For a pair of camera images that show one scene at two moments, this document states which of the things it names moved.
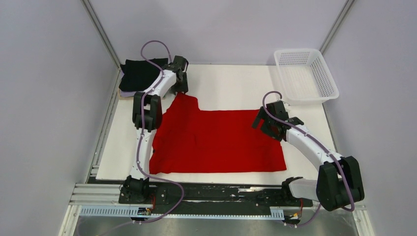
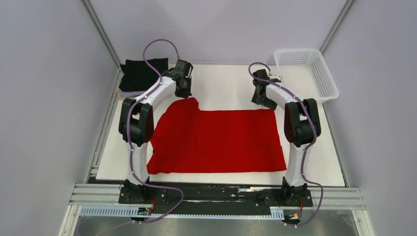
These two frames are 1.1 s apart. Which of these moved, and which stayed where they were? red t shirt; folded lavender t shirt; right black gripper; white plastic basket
Moved: right black gripper
Stayed: folded lavender t shirt; red t shirt; white plastic basket
